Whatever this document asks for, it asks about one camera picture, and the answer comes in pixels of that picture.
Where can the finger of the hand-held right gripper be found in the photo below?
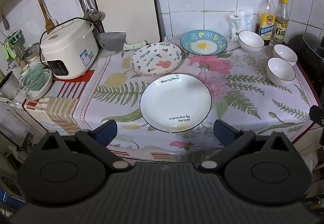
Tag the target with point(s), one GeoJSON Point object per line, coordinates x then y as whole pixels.
{"type": "Point", "coordinates": [316, 116]}

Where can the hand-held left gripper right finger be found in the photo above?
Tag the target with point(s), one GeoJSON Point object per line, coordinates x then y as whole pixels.
{"type": "Point", "coordinates": [222, 132]}

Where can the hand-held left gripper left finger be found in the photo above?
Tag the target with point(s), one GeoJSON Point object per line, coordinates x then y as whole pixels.
{"type": "Point", "coordinates": [106, 132]}

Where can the white plate with black rim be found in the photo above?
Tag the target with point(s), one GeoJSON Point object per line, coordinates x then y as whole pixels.
{"type": "Point", "coordinates": [174, 102]}

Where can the white ribbed bowl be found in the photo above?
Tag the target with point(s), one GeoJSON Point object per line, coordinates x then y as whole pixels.
{"type": "Point", "coordinates": [279, 72]}
{"type": "Point", "coordinates": [284, 54]}
{"type": "Point", "coordinates": [250, 40]}

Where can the pink rabbit print plate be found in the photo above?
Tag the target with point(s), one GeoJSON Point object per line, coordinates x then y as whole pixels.
{"type": "Point", "coordinates": [154, 61]}

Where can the blue fried egg print plate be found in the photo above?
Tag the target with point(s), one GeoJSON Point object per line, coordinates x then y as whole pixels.
{"type": "Point", "coordinates": [202, 46]}

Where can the floral tablecloth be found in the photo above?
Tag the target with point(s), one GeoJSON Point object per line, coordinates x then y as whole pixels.
{"type": "Point", "coordinates": [227, 112]}

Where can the striped cloth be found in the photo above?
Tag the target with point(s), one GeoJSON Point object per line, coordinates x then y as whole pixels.
{"type": "Point", "coordinates": [60, 107]}

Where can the black wok with glass lid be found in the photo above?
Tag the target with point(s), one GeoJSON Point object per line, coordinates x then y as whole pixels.
{"type": "Point", "coordinates": [306, 46]}

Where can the green plastic colander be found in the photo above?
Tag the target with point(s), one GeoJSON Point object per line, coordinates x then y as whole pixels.
{"type": "Point", "coordinates": [34, 75]}

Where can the yellow cap vinegar bottle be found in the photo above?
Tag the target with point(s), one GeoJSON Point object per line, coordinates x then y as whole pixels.
{"type": "Point", "coordinates": [280, 29]}

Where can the white rice cooker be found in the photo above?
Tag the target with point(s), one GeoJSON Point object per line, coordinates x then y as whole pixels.
{"type": "Point", "coordinates": [70, 44]}

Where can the yellow label sauce bottle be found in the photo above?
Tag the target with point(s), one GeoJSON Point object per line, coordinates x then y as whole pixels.
{"type": "Point", "coordinates": [267, 23]}

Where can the steel cup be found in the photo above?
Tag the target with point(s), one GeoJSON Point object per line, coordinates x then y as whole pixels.
{"type": "Point", "coordinates": [8, 87]}

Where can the white plastic seasoning bag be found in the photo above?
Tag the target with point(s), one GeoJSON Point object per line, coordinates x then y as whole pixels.
{"type": "Point", "coordinates": [236, 23]}

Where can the glass pot lid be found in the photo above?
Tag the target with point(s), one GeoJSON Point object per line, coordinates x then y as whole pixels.
{"type": "Point", "coordinates": [30, 53]}

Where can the cream cutting board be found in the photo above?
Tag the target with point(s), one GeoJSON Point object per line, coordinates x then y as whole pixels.
{"type": "Point", "coordinates": [126, 6]}

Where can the wooden spatula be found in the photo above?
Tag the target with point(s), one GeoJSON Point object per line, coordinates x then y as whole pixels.
{"type": "Point", "coordinates": [46, 16]}

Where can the green plastic holder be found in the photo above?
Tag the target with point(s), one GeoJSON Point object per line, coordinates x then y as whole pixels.
{"type": "Point", "coordinates": [12, 39]}

